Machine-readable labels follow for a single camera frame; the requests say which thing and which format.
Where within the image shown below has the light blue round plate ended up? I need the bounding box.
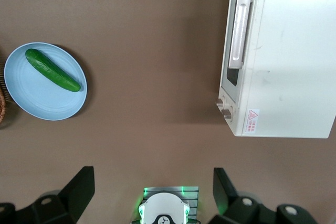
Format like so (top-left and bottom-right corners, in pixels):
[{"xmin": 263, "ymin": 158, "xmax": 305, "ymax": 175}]
[{"xmin": 4, "ymin": 41, "xmax": 88, "ymax": 121}]

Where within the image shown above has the brown table cover sheet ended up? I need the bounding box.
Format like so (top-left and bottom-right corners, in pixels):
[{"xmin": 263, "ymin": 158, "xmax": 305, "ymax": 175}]
[{"xmin": 0, "ymin": 0, "xmax": 336, "ymax": 224}]

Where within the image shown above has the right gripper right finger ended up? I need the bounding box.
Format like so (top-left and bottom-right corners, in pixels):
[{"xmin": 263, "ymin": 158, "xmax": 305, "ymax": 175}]
[{"xmin": 209, "ymin": 167, "xmax": 320, "ymax": 224}]

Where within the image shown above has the glass oven door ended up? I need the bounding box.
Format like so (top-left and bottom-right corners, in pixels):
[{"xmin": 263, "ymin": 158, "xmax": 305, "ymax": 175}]
[{"xmin": 225, "ymin": 0, "xmax": 256, "ymax": 88}]

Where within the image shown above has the brown oval wicker basket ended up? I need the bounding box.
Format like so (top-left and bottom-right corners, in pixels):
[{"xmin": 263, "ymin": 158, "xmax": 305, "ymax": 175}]
[{"xmin": 0, "ymin": 48, "xmax": 8, "ymax": 125}]

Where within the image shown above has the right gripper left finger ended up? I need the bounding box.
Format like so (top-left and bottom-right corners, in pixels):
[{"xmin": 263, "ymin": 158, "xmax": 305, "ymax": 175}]
[{"xmin": 0, "ymin": 166, "xmax": 95, "ymax": 224}]

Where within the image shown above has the beige oven door handle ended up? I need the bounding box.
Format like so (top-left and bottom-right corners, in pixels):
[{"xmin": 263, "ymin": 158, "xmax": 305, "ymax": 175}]
[{"xmin": 227, "ymin": 0, "xmax": 255, "ymax": 70}]

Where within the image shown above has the red white warning sticker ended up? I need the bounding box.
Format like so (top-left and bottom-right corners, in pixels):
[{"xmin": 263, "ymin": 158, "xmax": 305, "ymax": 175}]
[{"xmin": 245, "ymin": 108, "xmax": 261, "ymax": 134}]

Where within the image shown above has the green cucumber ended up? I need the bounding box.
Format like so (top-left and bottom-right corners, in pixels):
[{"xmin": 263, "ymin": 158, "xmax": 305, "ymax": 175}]
[{"xmin": 25, "ymin": 48, "xmax": 81, "ymax": 93}]

